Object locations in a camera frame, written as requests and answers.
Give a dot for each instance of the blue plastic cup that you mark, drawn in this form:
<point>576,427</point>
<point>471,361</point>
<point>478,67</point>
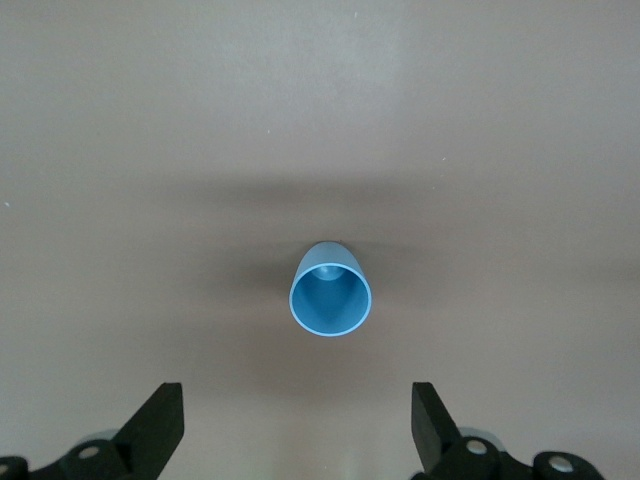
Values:
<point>331,300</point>

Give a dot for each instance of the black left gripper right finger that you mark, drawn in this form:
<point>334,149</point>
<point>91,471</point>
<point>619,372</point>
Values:
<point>435,430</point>

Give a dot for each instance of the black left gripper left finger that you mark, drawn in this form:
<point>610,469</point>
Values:
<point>150,430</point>

